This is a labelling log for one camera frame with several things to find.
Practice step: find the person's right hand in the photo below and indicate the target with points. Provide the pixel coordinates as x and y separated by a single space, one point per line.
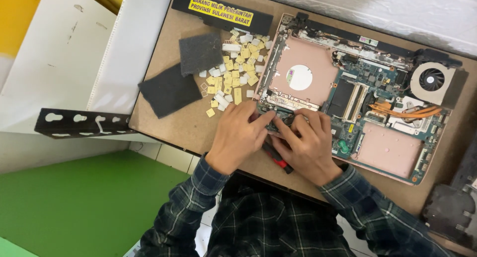
311 149

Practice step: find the person's left hand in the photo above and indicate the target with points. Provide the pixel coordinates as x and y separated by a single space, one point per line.
234 137

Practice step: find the round coin cell battery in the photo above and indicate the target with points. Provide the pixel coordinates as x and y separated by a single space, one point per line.
286 118

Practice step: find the red and black screwdriver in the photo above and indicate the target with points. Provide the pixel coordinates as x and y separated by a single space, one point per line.
278 160

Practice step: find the opened pink laptop base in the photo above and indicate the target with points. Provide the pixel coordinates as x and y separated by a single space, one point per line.
372 137

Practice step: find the pile of cream keyboard keycaps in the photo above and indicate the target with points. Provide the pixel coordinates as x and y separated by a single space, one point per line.
238 68

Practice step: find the large grey foam pad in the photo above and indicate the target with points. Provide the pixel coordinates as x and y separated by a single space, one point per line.
169 91

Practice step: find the person's plaid shirt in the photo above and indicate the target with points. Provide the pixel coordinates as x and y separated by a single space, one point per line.
275 223

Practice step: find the small grey foam pad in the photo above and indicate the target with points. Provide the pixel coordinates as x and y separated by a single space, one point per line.
200 54

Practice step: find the copper heat pipe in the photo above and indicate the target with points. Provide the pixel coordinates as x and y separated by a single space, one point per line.
404 111

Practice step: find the black battery with yellow label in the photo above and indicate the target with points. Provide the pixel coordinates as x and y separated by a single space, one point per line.
220 11

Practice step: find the white corrugated plastic board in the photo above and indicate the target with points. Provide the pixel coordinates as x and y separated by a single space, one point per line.
130 52

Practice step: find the laptop cooling fan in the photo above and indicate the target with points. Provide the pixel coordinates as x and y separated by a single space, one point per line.
432 80

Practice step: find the black laptop cover part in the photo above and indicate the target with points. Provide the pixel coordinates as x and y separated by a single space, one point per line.
449 212

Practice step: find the white scuffed panel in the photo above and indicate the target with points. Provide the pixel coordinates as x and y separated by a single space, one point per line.
52 67

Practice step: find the black perforated metal bracket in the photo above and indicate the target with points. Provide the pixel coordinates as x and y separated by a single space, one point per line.
82 122

